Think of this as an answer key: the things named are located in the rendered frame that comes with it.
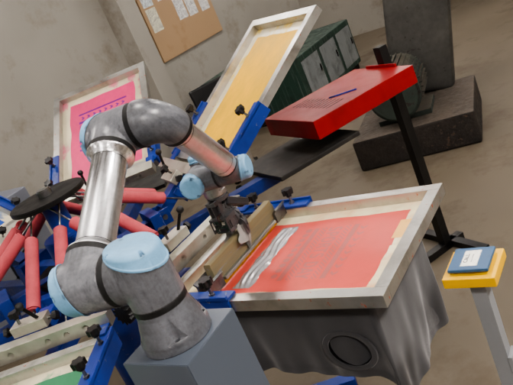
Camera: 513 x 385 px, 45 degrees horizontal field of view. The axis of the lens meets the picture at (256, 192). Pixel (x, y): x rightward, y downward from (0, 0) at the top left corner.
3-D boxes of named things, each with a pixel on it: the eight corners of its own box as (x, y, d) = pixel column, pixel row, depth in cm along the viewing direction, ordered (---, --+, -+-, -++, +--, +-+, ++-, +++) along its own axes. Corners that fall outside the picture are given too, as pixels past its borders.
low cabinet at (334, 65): (269, 92, 940) (252, 50, 918) (364, 66, 849) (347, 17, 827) (211, 140, 810) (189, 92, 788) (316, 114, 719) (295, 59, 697)
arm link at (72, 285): (96, 291, 119) (129, 90, 151) (35, 307, 124) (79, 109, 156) (133, 316, 127) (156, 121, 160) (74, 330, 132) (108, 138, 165)
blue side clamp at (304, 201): (317, 211, 226) (310, 195, 224) (311, 218, 222) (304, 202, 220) (251, 220, 244) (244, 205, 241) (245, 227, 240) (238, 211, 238)
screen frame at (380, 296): (446, 192, 196) (442, 182, 195) (388, 308, 153) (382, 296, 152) (248, 219, 243) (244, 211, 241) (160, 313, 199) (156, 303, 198)
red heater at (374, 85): (361, 86, 338) (353, 66, 335) (419, 85, 298) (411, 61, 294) (271, 137, 317) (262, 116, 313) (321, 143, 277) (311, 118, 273)
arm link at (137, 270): (173, 308, 119) (142, 248, 115) (115, 321, 124) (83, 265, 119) (192, 274, 130) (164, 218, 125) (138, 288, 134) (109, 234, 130)
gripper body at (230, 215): (214, 236, 203) (199, 205, 199) (228, 222, 209) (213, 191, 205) (233, 234, 198) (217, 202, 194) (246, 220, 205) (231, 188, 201)
